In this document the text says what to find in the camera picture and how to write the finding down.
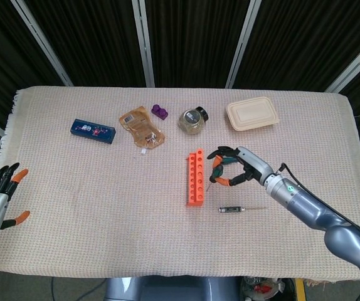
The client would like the long green handled screwdriver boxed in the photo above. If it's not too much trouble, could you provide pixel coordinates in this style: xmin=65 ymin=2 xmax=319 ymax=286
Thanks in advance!
xmin=206 ymin=164 xmax=226 ymax=193

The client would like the beige lidded lunch box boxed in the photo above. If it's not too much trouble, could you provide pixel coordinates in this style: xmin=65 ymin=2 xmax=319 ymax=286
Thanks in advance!
xmin=225 ymin=96 xmax=280 ymax=132

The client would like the black bin with trash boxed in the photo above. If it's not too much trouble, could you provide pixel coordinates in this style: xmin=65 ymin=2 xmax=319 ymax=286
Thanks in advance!
xmin=241 ymin=277 xmax=295 ymax=301

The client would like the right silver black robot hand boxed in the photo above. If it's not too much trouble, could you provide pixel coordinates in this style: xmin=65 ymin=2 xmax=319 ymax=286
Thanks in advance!
xmin=207 ymin=145 xmax=275 ymax=188

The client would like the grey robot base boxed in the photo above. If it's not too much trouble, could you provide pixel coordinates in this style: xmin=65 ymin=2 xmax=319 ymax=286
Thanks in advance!
xmin=103 ymin=277 xmax=241 ymax=301

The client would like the dark blue printed carton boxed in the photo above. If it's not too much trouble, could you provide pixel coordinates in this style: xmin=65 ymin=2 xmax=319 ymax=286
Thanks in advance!
xmin=70 ymin=118 xmax=117 ymax=145

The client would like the yellow floor post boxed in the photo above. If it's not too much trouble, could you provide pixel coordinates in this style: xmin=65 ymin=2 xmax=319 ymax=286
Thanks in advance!
xmin=295 ymin=278 xmax=307 ymax=301

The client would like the brown transparent snack pouch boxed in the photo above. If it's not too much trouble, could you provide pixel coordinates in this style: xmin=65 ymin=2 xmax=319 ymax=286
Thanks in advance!
xmin=119 ymin=105 xmax=166 ymax=149

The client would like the glass jar with black lid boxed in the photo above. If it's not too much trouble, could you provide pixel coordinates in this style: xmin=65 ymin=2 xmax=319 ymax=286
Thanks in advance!
xmin=177 ymin=106 xmax=209 ymax=136

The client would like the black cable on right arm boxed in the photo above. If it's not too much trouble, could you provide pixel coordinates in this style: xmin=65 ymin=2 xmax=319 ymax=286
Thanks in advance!
xmin=275 ymin=162 xmax=360 ymax=251

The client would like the purple plastic block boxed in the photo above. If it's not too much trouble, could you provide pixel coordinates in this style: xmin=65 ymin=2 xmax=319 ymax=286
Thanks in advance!
xmin=151 ymin=103 xmax=169 ymax=121

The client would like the black metal precision screwdriver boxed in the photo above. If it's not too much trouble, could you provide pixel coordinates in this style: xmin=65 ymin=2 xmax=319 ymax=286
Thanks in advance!
xmin=218 ymin=206 xmax=268 ymax=216

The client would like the orange perforated tool rack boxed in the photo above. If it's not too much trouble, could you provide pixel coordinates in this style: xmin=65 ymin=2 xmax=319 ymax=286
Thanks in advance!
xmin=186 ymin=147 xmax=206 ymax=208

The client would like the beige woven tablecloth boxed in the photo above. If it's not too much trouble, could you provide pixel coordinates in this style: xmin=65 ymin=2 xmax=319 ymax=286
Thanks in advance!
xmin=0 ymin=85 xmax=360 ymax=288

